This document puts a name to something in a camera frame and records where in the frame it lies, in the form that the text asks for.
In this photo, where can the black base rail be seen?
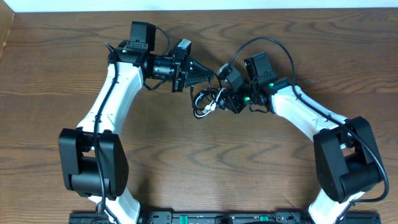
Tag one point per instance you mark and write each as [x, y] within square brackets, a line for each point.
[281, 216]

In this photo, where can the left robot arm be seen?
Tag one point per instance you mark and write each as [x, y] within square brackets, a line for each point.
[94, 164]

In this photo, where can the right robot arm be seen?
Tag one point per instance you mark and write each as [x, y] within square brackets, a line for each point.
[347, 160]

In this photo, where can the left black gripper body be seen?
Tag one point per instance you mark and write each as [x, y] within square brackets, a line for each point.
[180, 72]

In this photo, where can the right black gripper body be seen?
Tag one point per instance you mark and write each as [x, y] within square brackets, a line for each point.
[238, 101]

